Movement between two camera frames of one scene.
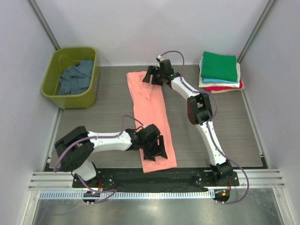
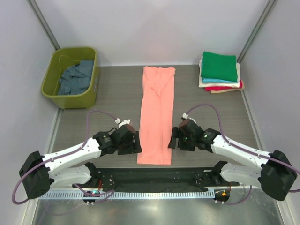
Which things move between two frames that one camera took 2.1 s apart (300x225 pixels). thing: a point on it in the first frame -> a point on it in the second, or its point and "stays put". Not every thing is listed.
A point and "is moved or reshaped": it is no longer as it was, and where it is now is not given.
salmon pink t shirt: (149, 104) is moved or reshaped
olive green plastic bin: (62, 59) stays put
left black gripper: (159, 150) -> (135, 146)
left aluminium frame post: (43, 25) stays put
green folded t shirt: (219, 66) stays put
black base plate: (155, 179) stays put
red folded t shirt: (220, 88) stays put
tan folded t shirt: (243, 87) stays put
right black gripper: (151, 71) -> (178, 132)
